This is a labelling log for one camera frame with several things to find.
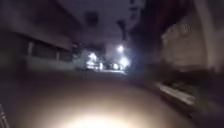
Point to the dark building with pale ledge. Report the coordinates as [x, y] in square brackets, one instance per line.
[36, 36]

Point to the pale kerb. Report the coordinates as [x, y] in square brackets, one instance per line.
[175, 92]

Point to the grey asphalt road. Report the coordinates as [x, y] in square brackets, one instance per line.
[100, 96]

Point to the pale pole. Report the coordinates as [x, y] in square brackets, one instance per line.
[207, 30]

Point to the dark trees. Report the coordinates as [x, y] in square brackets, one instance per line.
[146, 33]

